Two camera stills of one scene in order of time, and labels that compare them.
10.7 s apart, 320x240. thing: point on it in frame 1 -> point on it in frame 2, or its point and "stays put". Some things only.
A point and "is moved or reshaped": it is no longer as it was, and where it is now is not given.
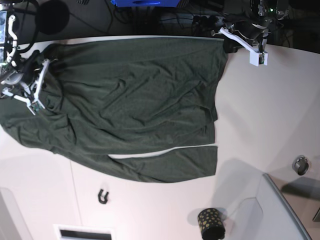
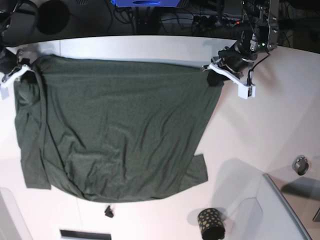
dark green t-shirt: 108,98 is moved or reshaped
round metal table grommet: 300,164 stays put
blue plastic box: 146,3 stays put
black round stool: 53,17 stays put
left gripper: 34,72 -> 12,66
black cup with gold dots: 211,224 stays put
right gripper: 251,33 -> 235,66
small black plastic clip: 106,196 -> 108,212
